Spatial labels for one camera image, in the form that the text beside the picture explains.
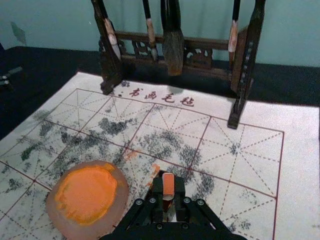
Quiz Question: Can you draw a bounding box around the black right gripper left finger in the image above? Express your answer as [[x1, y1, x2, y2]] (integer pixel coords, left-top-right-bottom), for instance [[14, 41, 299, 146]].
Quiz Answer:
[[113, 175, 166, 232]]

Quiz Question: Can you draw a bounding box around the black table cloth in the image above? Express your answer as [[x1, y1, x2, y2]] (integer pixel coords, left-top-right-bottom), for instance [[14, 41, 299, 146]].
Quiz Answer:
[[0, 46, 320, 141]]

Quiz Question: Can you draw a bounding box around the seal stamp with orange face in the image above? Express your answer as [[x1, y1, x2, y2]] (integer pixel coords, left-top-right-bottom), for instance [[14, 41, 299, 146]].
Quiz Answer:
[[161, 172, 176, 221]]

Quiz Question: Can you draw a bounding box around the dark wooden brush rack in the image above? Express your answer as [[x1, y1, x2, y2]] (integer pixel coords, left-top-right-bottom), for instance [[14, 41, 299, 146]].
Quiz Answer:
[[91, 0, 267, 130]]

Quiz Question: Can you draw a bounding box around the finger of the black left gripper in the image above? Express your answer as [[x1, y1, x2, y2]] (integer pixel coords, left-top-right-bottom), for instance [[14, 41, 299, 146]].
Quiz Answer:
[[0, 66, 23, 92]]

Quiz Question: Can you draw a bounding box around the large brush with grey bristles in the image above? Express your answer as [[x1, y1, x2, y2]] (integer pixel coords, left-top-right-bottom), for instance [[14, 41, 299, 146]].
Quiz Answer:
[[159, 0, 185, 77]]

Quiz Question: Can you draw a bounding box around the orange ink paste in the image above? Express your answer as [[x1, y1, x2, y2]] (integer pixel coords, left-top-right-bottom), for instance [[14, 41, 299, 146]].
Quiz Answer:
[[53, 162, 118, 226]]

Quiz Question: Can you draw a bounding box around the white felt mat red grid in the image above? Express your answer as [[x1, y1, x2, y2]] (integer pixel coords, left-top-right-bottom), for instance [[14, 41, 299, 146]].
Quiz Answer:
[[0, 71, 320, 240]]

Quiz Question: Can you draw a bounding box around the round translucent pink dish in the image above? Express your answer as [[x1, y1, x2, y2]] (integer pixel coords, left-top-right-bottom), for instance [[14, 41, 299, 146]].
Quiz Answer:
[[45, 160, 131, 240]]

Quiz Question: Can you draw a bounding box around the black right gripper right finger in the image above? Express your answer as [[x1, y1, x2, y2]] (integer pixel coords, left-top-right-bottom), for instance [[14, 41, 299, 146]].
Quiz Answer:
[[173, 176, 226, 232]]

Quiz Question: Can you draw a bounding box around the slim brush with tan ferrule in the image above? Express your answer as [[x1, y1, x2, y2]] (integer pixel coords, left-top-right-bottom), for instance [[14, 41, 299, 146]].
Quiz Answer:
[[227, 0, 241, 63], [141, 0, 159, 62], [94, 0, 122, 61]]

